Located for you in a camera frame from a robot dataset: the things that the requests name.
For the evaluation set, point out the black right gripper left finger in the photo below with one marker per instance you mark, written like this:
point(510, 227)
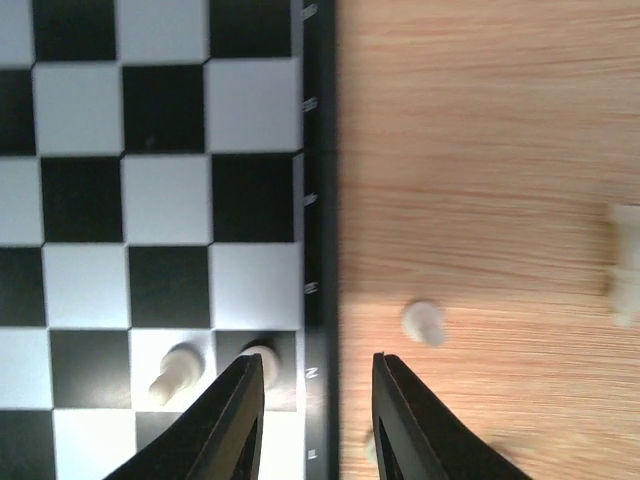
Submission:
point(219, 437)

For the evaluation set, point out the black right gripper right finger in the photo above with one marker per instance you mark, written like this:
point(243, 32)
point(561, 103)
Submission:
point(418, 437)

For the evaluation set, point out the white pawn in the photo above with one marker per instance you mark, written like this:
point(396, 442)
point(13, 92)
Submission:
point(270, 362)
point(180, 369)
point(423, 322)

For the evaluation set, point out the black white chessboard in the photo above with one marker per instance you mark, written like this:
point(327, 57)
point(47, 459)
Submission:
point(168, 176)

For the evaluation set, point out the white king piece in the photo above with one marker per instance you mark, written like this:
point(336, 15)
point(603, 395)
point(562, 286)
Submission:
point(623, 292)

